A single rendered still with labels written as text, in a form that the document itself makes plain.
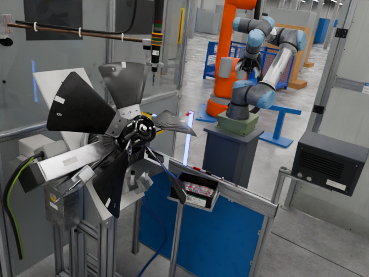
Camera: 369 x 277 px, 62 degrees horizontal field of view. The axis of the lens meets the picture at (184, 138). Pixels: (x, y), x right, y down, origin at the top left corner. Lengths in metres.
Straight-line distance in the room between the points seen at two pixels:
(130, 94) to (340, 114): 1.96
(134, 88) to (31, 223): 1.15
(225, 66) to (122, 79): 3.74
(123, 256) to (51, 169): 1.35
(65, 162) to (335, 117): 2.26
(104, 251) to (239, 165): 0.93
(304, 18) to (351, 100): 9.04
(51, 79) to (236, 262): 1.37
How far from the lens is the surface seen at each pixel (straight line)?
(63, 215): 1.61
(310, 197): 3.17
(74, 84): 1.18
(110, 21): 2.07
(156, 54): 1.28
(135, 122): 1.24
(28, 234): 2.19
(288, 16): 11.91
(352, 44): 2.81
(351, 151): 1.41
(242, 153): 1.94
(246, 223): 1.74
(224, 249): 1.90
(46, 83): 1.47
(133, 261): 2.38
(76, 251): 1.90
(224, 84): 5.16
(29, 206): 2.08
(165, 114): 1.56
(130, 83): 1.40
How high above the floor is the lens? 1.69
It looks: 23 degrees down
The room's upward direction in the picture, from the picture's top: 7 degrees clockwise
